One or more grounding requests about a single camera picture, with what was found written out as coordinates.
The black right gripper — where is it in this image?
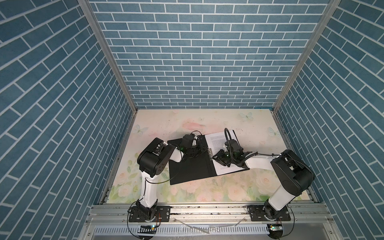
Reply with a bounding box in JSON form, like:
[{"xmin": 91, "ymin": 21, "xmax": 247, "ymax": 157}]
[{"xmin": 211, "ymin": 149, "xmax": 236, "ymax": 168}]

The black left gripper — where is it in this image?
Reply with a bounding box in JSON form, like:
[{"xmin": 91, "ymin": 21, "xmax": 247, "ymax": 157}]
[{"xmin": 185, "ymin": 141, "xmax": 208, "ymax": 158}]

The white text document sheet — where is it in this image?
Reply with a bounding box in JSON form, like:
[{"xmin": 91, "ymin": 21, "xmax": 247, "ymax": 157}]
[{"xmin": 204, "ymin": 132, "xmax": 249, "ymax": 176}]

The orange file folder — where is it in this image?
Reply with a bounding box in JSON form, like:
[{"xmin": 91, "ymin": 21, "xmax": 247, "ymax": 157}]
[{"xmin": 167, "ymin": 129, "xmax": 250, "ymax": 186}]

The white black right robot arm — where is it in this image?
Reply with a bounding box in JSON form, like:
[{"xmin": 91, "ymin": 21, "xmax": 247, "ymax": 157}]
[{"xmin": 212, "ymin": 150, "xmax": 315, "ymax": 221}]

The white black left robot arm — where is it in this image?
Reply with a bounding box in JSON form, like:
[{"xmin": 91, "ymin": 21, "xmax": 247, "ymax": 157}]
[{"xmin": 136, "ymin": 138, "xmax": 207, "ymax": 222}]

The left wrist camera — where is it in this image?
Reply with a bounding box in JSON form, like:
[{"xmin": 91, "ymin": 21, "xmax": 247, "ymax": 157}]
[{"xmin": 180, "ymin": 134, "xmax": 198, "ymax": 149}]

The black corrugated camera cable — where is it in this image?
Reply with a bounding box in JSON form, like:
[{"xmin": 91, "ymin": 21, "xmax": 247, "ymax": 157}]
[{"xmin": 223, "ymin": 127, "xmax": 238, "ymax": 142}]

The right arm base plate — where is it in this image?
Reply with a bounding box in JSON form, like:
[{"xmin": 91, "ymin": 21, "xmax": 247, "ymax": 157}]
[{"xmin": 247, "ymin": 205, "xmax": 291, "ymax": 222}]

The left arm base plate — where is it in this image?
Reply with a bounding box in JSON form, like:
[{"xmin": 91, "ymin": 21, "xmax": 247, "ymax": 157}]
[{"xmin": 129, "ymin": 206, "xmax": 171, "ymax": 223}]

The white cable duct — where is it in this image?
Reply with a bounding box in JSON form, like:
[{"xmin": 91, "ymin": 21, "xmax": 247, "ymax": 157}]
[{"xmin": 94, "ymin": 224, "xmax": 269, "ymax": 237}]

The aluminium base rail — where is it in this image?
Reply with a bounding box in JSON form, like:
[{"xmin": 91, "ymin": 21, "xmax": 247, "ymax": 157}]
[{"xmin": 80, "ymin": 201, "xmax": 342, "ymax": 240}]

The aluminium corner post right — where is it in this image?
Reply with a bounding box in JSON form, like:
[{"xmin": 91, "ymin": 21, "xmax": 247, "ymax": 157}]
[{"xmin": 272, "ymin": 0, "xmax": 341, "ymax": 115}]

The aluminium corner post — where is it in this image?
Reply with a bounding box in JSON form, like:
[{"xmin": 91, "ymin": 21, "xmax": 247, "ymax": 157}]
[
  {"xmin": 78, "ymin": 0, "xmax": 138, "ymax": 114},
  {"xmin": 272, "ymin": 0, "xmax": 341, "ymax": 115}
]

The aluminium corner post left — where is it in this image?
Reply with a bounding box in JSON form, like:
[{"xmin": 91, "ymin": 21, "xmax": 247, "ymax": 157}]
[{"xmin": 78, "ymin": 0, "xmax": 138, "ymax": 114}]

